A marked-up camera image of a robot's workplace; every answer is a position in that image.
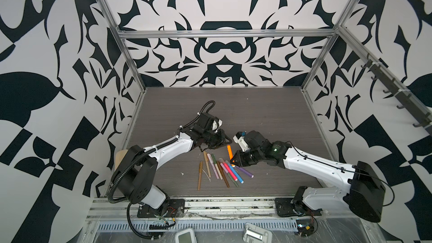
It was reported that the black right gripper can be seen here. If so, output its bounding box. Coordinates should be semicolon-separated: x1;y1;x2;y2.
228;149;265;167

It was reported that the orange marker pen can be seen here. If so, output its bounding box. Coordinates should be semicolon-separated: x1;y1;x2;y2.
227;145;234;160

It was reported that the purple marker pen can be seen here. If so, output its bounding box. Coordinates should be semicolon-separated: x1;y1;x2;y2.
237;166;254;178

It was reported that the blue marker pen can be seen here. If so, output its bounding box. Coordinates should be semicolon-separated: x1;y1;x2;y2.
225;161;244;184

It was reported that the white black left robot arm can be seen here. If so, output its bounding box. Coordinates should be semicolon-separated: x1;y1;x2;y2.
106;100;232;213

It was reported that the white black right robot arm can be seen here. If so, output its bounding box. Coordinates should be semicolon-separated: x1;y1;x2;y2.
229;131;396;223

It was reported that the light pink marker pen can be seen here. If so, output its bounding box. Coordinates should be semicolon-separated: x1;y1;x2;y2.
207;153;220;180

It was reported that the tan marker pen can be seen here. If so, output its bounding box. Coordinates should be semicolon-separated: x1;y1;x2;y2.
203;151;211;181

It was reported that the brown marker pen far left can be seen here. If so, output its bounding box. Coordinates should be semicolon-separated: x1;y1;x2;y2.
197;161;204;191

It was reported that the dark brown marker pen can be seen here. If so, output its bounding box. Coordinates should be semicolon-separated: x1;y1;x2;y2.
216;164;230;188

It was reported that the small electronics board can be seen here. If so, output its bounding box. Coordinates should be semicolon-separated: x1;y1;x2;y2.
296;218;318;238

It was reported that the beige sponge block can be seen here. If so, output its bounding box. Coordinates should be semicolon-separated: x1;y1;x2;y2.
114;149;129;172

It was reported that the white handheld device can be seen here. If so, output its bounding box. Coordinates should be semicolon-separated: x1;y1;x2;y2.
174;228;197;243

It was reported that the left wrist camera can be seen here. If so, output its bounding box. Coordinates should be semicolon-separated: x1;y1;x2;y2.
211;118;223;132

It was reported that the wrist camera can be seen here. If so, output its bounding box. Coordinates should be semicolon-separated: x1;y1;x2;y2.
211;118;223;132
233;132;250;152

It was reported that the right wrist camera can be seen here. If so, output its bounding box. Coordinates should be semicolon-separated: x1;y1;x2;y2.
233;132;250;152

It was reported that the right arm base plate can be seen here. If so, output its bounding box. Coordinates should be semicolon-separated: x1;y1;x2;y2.
274;198;304;218

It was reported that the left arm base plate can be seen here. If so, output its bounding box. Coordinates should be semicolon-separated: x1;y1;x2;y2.
137;199;185;218

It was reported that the silver metal bracket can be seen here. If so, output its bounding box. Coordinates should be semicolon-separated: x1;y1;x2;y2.
243;223;273;243

